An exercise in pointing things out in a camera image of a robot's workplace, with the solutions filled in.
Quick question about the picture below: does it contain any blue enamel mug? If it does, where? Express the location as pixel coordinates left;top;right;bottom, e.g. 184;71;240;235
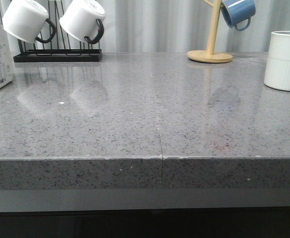
221;0;256;31

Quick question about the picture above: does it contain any white mug black handle left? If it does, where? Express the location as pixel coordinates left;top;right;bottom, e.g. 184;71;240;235
2;0;56;44

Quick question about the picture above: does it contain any white mug black handle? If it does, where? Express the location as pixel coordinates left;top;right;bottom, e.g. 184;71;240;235
2;0;56;44
60;0;106;45

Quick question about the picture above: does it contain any white ribbed HOME mug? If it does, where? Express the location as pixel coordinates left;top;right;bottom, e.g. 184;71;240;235
264;31;290;91

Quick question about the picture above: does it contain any black wire mug rack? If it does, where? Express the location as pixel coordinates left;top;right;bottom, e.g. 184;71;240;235
13;0;102;62

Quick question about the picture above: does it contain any white mug black handle right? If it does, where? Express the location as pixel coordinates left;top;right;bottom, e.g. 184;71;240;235
60;0;106;45

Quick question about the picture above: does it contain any wooden mug tree stand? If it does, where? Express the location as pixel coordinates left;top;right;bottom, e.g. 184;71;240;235
187;0;233;63

